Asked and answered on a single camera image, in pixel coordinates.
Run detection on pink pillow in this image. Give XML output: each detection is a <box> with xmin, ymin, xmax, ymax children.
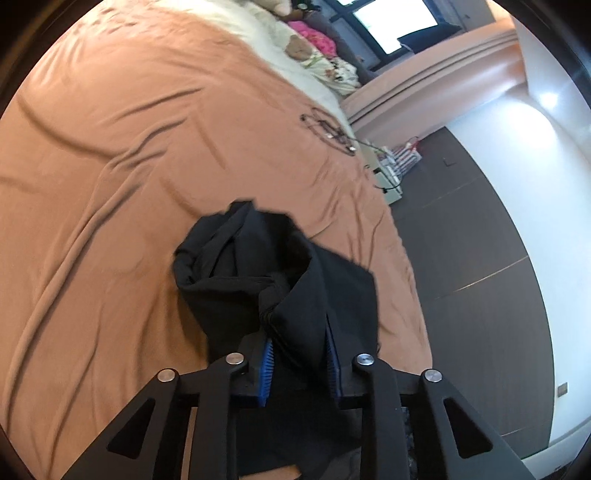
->
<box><xmin>286</xmin><ymin>21</ymin><xmax>338</xmax><ymax>58</ymax></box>

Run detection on beige plush toy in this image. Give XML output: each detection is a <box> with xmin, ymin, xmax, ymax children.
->
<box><xmin>256</xmin><ymin>0</ymin><xmax>291</xmax><ymax>17</ymax></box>

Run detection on pink curtain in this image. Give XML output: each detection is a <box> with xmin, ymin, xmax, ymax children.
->
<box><xmin>339</xmin><ymin>18</ymin><xmax>527</xmax><ymax>134</ymax></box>

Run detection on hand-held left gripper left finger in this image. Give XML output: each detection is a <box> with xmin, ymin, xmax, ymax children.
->
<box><xmin>62</xmin><ymin>335</ymin><xmax>274</xmax><ymax>480</ymax></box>

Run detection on grey cushion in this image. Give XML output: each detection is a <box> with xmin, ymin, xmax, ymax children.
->
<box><xmin>307</xmin><ymin>7</ymin><xmax>384</xmax><ymax>75</ymax></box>

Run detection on floral pillow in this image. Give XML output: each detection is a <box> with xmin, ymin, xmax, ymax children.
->
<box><xmin>300</xmin><ymin>48</ymin><xmax>361</xmax><ymax>95</ymax></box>

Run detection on white box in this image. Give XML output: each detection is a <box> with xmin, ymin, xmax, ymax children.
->
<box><xmin>365</xmin><ymin>152</ymin><xmax>404</xmax><ymax>206</ymax></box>

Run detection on striped bag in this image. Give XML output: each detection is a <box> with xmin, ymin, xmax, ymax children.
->
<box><xmin>390</xmin><ymin>136</ymin><xmax>423</xmax><ymax>174</ymax></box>

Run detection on brown teddy bear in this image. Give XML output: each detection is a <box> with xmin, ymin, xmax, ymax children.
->
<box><xmin>284</xmin><ymin>34</ymin><xmax>312</xmax><ymax>61</ymax></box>

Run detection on window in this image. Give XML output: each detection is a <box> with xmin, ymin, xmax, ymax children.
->
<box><xmin>323</xmin><ymin>0</ymin><xmax>499</xmax><ymax>70</ymax></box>

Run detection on cream quilt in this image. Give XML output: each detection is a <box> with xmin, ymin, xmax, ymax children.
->
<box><xmin>185</xmin><ymin>0</ymin><xmax>352</xmax><ymax>121</ymax></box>

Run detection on orange blanket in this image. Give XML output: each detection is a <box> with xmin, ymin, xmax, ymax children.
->
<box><xmin>0</xmin><ymin>7</ymin><xmax>435</xmax><ymax>480</ymax></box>

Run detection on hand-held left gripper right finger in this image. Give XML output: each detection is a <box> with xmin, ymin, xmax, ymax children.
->
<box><xmin>327</xmin><ymin>332</ymin><xmax>536</xmax><ymax>480</ymax></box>

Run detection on black pants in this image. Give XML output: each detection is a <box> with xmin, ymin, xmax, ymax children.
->
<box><xmin>173</xmin><ymin>198</ymin><xmax>382</xmax><ymax>478</ymax></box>

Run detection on thin coiled black cable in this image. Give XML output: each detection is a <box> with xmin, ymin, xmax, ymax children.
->
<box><xmin>300</xmin><ymin>108</ymin><xmax>358</xmax><ymax>158</ymax></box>

